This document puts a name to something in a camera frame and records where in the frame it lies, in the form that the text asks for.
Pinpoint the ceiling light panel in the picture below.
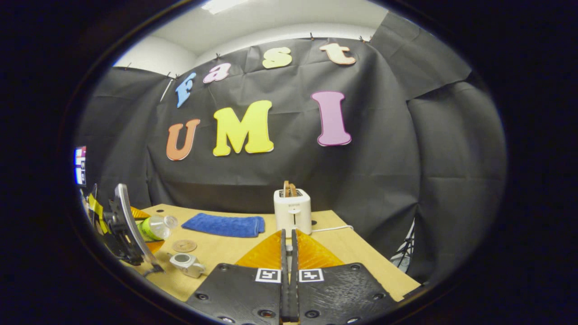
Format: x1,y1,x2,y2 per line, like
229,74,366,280
201,0,249,15

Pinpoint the computer monitor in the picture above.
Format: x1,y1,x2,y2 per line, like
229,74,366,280
74,145,87,186

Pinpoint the white toaster cable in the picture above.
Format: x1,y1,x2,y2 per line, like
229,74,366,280
312,224,354,233

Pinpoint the white teacup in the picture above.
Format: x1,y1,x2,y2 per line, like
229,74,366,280
168,252,207,279

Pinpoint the green label water bottle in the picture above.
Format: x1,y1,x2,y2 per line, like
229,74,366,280
137,215,179,242

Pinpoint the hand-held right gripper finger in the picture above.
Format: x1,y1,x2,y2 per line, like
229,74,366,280
185,229,289,325
290,229,399,325

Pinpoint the black metal stand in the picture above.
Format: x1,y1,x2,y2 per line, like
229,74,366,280
390,219,416,273

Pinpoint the blue towel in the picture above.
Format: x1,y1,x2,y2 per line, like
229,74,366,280
181,213,266,238

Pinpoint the white toaster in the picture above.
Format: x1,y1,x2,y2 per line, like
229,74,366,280
273,188,313,237

